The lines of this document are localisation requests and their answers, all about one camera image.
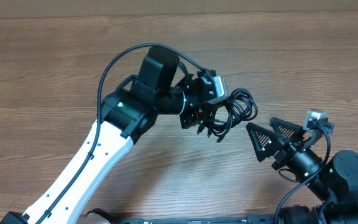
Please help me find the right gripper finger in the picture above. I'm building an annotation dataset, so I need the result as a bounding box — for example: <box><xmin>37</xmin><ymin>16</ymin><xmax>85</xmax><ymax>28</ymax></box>
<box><xmin>270</xmin><ymin>117</ymin><xmax>306</xmax><ymax>142</ymax></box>
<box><xmin>246</xmin><ymin>123</ymin><xmax>283</xmax><ymax>162</ymax></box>

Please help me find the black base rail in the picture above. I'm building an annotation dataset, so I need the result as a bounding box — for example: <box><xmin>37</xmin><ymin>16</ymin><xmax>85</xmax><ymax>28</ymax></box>
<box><xmin>112</xmin><ymin>215</ymin><xmax>274</xmax><ymax>224</ymax></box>

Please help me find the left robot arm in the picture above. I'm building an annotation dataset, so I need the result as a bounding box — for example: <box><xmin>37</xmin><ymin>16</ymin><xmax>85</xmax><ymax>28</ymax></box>
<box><xmin>2</xmin><ymin>43</ymin><xmax>227</xmax><ymax>223</ymax></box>

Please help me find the black USB cable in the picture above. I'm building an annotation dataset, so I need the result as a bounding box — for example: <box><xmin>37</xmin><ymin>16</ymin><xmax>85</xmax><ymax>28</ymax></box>
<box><xmin>196</xmin><ymin>88</ymin><xmax>259</xmax><ymax>143</ymax></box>

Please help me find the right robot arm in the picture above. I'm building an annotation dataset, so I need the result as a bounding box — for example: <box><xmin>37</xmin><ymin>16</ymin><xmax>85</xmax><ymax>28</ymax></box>
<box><xmin>246</xmin><ymin>117</ymin><xmax>358</xmax><ymax>223</ymax></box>

